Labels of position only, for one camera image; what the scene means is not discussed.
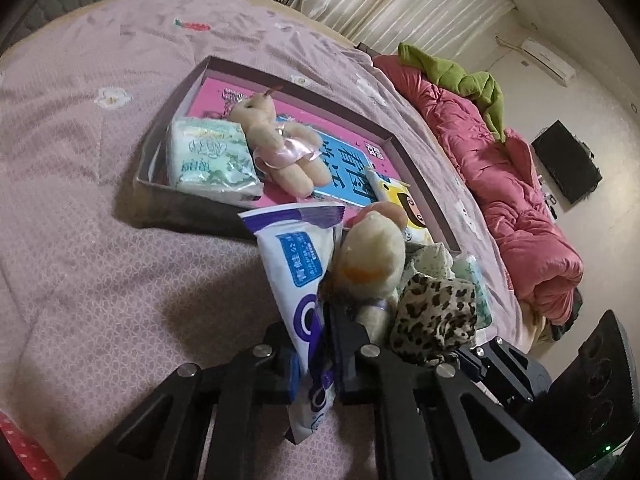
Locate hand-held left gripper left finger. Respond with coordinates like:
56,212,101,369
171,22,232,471
65,322,306,480

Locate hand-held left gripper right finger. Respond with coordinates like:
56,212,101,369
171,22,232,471
322,301,576,480

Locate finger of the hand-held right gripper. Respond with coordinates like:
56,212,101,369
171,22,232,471
455,337,551,408

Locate small green tissue pack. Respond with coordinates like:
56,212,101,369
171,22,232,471
452,255,493,331

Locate leopard print cloth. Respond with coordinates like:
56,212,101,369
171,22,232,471
389,275,478,366

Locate white and blue tissue packet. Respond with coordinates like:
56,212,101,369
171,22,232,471
239,204,346,446

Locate beige plush toy purple ribbon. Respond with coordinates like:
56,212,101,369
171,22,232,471
320,202,410,346

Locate white floral cloth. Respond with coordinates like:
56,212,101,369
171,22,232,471
406,241,457,283

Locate yellow cartoon wipes packet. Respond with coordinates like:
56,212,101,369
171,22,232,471
364,165,436,246

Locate shallow purple cardboard box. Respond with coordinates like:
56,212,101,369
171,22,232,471
134,55,461,256

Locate large green white tissue pack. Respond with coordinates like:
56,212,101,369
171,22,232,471
165,116,265,206

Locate teddy bear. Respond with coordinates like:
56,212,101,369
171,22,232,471
227,87,333,198

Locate pink quilt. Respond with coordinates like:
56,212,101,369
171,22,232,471
372,55,586,326

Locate black television screen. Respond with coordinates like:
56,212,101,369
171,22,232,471
530,120,603,206

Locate red dotted cloth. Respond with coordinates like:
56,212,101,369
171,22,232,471
0,410,61,480

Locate pink and blue book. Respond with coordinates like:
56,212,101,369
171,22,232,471
187,75,436,246

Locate green cloth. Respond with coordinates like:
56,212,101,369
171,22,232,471
397,42,507,143

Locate white air conditioner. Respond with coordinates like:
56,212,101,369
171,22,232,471
520,37,576,81

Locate white pleated curtain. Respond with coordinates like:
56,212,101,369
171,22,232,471
295,0,516,61

